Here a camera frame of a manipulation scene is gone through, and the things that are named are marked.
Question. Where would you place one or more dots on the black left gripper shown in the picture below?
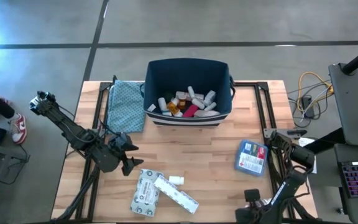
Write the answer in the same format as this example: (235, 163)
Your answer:
(109, 158)

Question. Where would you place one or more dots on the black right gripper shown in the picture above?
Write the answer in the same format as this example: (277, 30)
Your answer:
(253, 216)

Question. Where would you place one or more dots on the blue first aid box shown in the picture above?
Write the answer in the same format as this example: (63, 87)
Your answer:
(251, 157)

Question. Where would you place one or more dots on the amber pill bottle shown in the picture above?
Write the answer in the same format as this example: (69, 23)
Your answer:
(172, 108)
(182, 104)

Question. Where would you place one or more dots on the white textured bandage pack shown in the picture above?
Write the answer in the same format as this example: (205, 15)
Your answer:
(207, 113)

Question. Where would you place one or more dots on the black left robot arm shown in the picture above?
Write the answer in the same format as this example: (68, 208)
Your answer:
(64, 124)

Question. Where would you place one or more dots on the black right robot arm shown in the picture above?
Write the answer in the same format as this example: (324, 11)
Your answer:
(291, 186)

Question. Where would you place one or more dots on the navy white striped fabric basket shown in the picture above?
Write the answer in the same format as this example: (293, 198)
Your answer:
(185, 74)

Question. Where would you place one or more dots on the white printed VAKLY pouch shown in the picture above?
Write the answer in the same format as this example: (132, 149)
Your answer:
(146, 193)

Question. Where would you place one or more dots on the teal patterned fabric pouch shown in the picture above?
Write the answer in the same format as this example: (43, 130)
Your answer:
(126, 105)

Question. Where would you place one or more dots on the white pill bottle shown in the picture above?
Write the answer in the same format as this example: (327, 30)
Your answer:
(162, 104)
(191, 92)
(198, 104)
(210, 97)
(210, 106)
(176, 180)

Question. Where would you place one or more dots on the small white packet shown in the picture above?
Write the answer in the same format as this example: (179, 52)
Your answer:
(151, 108)

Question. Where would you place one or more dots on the rainbow weekly pill organizer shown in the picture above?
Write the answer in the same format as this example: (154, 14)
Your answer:
(176, 194)

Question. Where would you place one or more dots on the pink red packet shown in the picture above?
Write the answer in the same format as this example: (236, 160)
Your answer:
(190, 111)

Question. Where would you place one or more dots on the white paper sheet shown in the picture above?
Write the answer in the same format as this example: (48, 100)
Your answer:
(304, 141)

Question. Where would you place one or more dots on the black power adapter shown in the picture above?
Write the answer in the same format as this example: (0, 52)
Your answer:
(307, 105)

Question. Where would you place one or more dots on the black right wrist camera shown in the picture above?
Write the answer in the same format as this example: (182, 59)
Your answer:
(252, 195)

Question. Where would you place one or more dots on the black table frame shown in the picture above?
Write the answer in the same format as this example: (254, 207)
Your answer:
(249, 84)

